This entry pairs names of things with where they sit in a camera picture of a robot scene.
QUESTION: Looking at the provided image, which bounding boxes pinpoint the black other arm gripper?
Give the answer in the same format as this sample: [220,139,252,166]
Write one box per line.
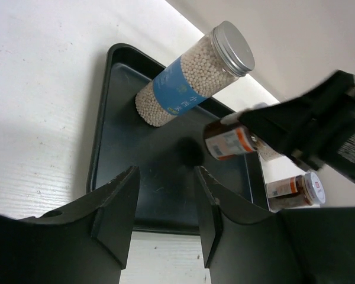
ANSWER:
[239,70,355,183]

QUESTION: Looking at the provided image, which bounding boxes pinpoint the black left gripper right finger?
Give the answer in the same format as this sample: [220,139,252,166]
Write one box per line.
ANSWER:
[195,166,355,283]

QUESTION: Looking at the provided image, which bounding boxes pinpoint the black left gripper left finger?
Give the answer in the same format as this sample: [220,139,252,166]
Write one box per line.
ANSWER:
[0,166,140,283]

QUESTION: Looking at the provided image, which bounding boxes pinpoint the brown sauce jar orange label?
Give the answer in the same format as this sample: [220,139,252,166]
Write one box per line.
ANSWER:
[203,112,257,160]

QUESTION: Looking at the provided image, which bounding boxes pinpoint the tall bead jar silver lid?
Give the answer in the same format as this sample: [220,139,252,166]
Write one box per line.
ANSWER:
[135,21,255,127]

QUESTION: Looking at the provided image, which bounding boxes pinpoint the black plastic tray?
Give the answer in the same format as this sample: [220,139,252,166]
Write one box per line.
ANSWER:
[86,43,267,235]

